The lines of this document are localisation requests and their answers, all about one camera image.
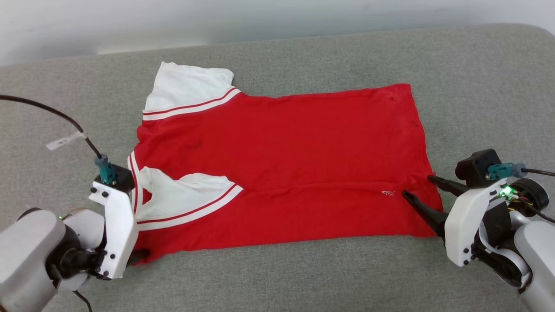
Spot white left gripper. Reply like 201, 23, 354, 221
89, 181, 150, 280

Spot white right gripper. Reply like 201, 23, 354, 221
401, 175, 506, 267

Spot red and white t-shirt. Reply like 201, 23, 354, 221
127, 62, 444, 265

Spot thin black cable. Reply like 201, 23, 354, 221
515, 196, 555, 224
73, 289, 94, 312

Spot black cable with teal plug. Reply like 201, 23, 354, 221
0, 94, 118, 185
486, 162, 555, 181

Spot white cable label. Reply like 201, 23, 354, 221
46, 132, 85, 151

